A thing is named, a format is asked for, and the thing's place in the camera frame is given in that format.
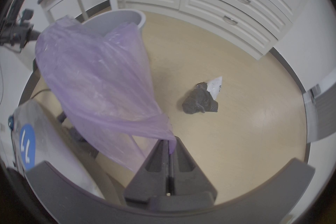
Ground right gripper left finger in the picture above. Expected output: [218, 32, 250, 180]
[123, 139, 170, 204]

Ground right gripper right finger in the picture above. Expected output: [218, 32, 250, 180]
[169, 136, 218, 202]

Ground black plastic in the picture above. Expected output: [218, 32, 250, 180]
[182, 82, 219, 114]

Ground white printed wrapper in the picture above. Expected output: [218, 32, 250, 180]
[206, 76, 223, 100]

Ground purple plastic bag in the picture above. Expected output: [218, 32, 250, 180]
[35, 15, 177, 173]

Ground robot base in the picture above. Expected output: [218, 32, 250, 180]
[10, 98, 124, 205]

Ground white trash bin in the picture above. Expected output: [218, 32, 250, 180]
[80, 9, 146, 42]

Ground grey ribbed door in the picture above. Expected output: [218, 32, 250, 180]
[302, 83, 336, 143]

